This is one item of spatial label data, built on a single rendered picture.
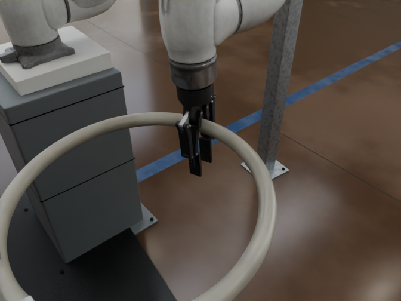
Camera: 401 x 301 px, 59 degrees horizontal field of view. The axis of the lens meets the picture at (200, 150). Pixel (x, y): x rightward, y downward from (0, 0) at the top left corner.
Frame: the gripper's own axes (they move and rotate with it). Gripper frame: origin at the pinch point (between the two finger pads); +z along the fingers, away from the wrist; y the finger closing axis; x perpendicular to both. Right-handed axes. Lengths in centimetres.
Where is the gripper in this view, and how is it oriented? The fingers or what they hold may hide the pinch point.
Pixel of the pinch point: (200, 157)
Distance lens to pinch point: 83.0
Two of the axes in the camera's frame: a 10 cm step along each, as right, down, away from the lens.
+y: -4.8, 5.9, -6.5
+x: 8.7, 2.7, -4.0
